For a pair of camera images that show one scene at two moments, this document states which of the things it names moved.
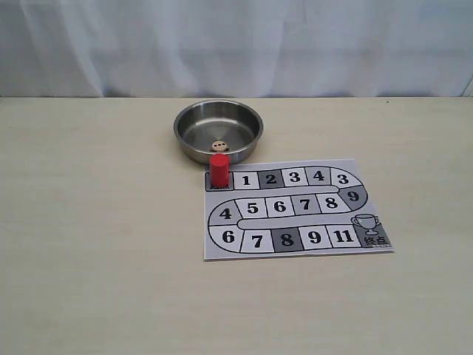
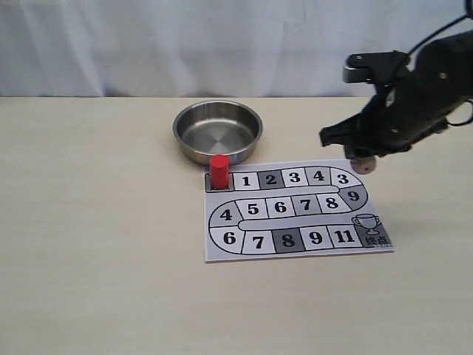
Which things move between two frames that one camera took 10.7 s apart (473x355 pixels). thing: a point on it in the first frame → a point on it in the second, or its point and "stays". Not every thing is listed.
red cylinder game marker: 219,171 stays
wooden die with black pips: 219,146 → 363,165
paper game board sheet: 295,208 stays
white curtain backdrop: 236,48 stays
